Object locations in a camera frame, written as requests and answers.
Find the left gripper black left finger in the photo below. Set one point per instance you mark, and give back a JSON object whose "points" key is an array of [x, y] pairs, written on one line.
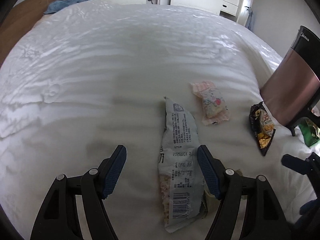
{"points": [[58, 214]]}

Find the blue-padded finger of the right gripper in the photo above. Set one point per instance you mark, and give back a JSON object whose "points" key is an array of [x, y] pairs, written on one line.
{"points": [[308, 166]]}

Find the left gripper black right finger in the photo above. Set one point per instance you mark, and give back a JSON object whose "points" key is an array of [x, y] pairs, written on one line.
{"points": [[264, 217]]}

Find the grey white snack bag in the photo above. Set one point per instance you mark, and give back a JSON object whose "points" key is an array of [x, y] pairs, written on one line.
{"points": [[180, 178]]}

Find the pink bunny candy wrapper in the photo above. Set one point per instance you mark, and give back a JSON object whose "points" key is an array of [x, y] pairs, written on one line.
{"points": [[214, 106]]}

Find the green snack bag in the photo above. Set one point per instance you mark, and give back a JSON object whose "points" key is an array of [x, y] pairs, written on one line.
{"points": [[310, 132]]}

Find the black gold snack packet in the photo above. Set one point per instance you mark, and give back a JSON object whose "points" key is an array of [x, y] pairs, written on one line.
{"points": [[262, 127]]}

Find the white bed sheet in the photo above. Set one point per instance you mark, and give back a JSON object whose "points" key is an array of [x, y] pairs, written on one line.
{"points": [[95, 75]]}

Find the blue towel on door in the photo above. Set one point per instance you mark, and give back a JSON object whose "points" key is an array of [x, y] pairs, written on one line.
{"points": [[250, 21]]}

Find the wooden headboard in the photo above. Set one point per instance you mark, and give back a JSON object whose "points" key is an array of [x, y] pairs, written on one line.
{"points": [[19, 21]]}

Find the blue cloth on bed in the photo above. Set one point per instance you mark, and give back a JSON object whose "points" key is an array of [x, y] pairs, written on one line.
{"points": [[58, 5]]}

